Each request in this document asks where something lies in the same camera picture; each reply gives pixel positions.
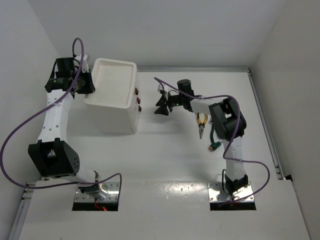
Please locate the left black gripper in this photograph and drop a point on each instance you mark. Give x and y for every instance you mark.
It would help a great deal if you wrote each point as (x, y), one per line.
(90, 88)

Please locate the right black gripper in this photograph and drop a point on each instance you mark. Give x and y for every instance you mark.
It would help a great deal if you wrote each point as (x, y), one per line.
(162, 109)

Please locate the white drawer cabinet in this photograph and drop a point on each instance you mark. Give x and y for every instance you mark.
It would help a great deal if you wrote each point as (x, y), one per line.
(113, 106)

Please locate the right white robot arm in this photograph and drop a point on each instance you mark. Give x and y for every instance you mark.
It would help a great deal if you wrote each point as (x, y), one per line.
(226, 117)

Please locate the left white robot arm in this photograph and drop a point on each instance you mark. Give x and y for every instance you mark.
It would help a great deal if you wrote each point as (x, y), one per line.
(51, 154)

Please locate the green orange screwdriver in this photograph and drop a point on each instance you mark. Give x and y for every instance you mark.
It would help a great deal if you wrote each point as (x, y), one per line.
(214, 146)

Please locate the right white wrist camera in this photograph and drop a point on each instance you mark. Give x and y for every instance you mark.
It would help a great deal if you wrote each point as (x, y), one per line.
(163, 90)

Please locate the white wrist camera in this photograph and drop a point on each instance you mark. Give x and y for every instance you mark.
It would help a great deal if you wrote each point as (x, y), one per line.
(163, 90)
(85, 66)

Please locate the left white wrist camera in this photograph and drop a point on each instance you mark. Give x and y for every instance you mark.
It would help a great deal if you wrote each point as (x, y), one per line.
(85, 66)

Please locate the yellow handled pliers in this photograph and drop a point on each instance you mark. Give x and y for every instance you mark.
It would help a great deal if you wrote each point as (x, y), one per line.
(201, 123)

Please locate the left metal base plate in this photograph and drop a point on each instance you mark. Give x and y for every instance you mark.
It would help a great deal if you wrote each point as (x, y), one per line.
(107, 192)

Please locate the metal base plate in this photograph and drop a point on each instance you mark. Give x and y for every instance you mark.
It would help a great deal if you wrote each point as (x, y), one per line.
(217, 195)
(107, 192)

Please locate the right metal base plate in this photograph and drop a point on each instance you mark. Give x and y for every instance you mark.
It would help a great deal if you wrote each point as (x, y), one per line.
(217, 195)

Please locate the aluminium rail left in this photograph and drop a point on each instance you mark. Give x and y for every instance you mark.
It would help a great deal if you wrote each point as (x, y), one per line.
(21, 214)

